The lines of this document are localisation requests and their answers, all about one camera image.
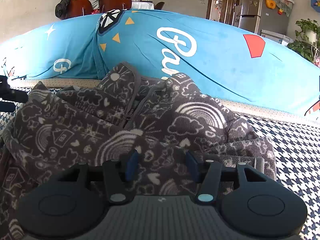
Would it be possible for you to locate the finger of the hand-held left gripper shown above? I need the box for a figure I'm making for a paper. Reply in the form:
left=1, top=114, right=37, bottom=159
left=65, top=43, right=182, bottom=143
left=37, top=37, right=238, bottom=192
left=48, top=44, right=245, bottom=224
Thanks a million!
left=0, top=75, right=28, bottom=112

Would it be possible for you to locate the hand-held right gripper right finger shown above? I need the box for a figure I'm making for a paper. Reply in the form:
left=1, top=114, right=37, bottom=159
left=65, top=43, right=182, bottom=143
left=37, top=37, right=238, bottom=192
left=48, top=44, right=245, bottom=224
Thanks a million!
left=186, top=150, right=277, bottom=204

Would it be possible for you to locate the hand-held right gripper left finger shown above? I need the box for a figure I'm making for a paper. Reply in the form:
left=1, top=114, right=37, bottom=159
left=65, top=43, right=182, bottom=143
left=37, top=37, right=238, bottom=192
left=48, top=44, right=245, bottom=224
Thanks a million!
left=57, top=149, right=140, bottom=204

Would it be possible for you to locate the grey patterned fleece jacket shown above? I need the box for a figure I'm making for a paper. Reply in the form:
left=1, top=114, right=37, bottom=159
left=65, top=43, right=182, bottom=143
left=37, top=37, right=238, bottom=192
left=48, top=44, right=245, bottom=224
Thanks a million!
left=0, top=62, right=277, bottom=240

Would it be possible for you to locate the houndstooth sofa seat cover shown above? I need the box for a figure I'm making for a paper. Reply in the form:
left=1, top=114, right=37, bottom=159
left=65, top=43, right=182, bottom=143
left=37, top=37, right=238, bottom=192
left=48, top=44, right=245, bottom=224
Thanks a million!
left=0, top=78, right=320, bottom=240

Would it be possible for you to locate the blue printed sofa cover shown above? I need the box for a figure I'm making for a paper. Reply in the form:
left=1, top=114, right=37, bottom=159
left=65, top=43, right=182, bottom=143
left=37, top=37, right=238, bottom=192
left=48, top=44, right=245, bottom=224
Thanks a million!
left=0, top=9, right=320, bottom=124

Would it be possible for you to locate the brown wooden chair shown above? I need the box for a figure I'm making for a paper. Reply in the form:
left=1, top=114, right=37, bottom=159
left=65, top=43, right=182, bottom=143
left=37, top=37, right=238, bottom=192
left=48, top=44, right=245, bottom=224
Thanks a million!
left=99, top=0, right=132, bottom=13
left=65, top=0, right=93, bottom=19

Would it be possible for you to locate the white chest freezer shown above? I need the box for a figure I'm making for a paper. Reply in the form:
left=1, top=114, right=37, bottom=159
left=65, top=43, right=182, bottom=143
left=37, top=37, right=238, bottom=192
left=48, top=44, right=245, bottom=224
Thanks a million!
left=261, top=29, right=294, bottom=46

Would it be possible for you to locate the table with white tablecloth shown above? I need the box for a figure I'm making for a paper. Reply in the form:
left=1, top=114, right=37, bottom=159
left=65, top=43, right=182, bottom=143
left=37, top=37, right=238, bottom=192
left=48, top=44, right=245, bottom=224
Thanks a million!
left=131, top=1, right=155, bottom=10

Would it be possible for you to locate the green potted houseplant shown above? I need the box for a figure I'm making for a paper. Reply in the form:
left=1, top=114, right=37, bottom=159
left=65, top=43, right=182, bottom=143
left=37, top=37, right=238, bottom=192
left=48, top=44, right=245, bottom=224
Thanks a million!
left=287, top=19, right=320, bottom=63

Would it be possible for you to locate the silver refrigerator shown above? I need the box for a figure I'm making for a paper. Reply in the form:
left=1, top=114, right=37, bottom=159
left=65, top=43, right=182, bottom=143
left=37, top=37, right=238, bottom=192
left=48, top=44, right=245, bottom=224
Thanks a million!
left=234, top=0, right=265, bottom=34

